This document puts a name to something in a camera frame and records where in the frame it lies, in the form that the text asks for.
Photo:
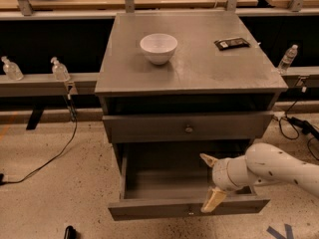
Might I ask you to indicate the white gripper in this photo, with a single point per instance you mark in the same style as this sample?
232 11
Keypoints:
220 175

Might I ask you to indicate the grey drawer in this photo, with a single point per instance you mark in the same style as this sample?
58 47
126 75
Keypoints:
186 127
167 179

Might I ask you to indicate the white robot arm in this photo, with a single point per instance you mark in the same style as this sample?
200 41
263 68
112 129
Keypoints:
262 164

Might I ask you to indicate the grey top drawer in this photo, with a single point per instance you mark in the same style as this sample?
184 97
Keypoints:
186 127

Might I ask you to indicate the grey wooden drawer cabinet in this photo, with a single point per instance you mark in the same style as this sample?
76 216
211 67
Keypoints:
197 79

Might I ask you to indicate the white ceramic bowl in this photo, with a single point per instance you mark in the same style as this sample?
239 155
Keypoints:
158 48

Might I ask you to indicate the clear plastic water bottle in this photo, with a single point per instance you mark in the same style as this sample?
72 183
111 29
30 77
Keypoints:
287 59

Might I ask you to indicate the black object on floor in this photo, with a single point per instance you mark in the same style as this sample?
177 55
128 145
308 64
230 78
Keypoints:
70 233

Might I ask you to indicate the clear pump bottle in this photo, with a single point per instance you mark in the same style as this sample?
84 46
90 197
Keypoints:
60 71

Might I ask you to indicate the clear bottle far left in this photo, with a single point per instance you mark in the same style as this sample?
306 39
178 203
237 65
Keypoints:
11 69

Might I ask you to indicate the grey metal rail shelf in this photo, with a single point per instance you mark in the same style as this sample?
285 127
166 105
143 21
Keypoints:
43 85

